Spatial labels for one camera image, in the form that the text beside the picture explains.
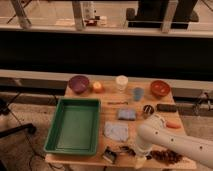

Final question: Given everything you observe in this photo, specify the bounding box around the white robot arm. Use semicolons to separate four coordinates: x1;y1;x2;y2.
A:
134;114;213;169

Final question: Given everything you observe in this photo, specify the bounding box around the brown grape bunch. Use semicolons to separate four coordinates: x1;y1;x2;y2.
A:
150;149;183;164

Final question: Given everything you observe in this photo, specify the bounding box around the blue cloth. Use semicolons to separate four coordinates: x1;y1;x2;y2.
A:
104;122;129;142

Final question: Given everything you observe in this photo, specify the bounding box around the orange carrot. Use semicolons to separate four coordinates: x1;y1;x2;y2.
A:
166;121;181;129

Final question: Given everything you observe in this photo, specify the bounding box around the blue sponge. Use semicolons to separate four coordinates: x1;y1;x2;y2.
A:
118;109;136;120

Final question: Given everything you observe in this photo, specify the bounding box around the small metal cup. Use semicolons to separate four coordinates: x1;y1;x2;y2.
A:
143;105;154;119

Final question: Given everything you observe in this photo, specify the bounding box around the black rectangular block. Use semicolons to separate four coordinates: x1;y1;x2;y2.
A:
157;104;177;112

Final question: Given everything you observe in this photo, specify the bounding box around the blue plastic cup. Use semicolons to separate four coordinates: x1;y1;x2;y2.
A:
133;87;144;101

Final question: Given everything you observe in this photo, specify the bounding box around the green plastic tray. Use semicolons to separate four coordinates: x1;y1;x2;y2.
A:
44;98;101;156

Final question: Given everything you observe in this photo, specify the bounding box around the orange bowl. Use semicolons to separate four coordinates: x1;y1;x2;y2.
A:
150;80;171;97

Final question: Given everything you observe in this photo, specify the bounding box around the white lidded cup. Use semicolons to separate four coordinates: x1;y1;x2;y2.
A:
115;75;128;92

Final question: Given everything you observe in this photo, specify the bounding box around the orange round fruit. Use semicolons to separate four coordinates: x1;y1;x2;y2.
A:
92;81;103;93

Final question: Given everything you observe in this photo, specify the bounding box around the purple bowl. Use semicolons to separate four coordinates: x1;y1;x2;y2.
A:
68;75;90;94

